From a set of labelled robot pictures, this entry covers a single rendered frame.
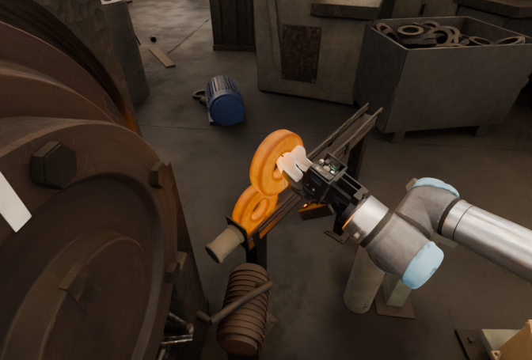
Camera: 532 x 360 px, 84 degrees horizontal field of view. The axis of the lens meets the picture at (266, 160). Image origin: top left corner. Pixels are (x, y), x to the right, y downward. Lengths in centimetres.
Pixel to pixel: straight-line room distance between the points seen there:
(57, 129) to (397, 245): 52
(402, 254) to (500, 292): 130
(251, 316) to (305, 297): 65
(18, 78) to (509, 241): 71
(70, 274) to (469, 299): 168
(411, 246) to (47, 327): 52
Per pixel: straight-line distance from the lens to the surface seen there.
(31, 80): 25
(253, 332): 88
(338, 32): 277
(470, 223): 71
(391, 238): 58
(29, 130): 19
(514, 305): 186
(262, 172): 62
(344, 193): 60
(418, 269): 59
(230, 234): 81
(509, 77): 279
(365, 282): 131
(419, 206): 73
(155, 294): 36
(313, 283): 155
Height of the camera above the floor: 133
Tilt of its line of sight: 38 degrees down
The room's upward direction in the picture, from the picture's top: straight up
